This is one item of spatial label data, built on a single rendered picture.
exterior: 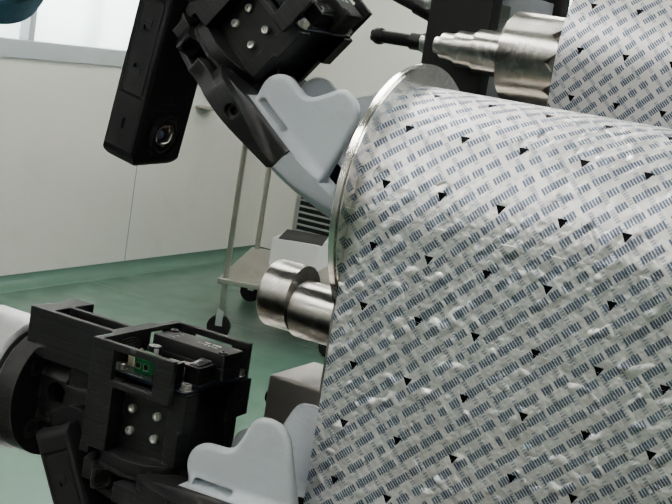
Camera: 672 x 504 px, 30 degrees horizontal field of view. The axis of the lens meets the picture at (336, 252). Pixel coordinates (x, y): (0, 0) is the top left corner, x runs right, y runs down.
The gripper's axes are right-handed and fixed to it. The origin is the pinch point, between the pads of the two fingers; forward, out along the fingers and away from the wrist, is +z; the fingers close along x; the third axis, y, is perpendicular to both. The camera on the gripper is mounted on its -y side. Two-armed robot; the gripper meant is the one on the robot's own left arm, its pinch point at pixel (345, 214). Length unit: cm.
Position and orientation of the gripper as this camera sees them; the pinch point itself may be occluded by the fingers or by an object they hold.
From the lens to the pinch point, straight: 69.1
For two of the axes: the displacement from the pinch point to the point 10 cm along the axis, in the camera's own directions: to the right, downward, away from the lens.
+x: 4.9, -0.8, 8.7
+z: 5.7, 7.9, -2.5
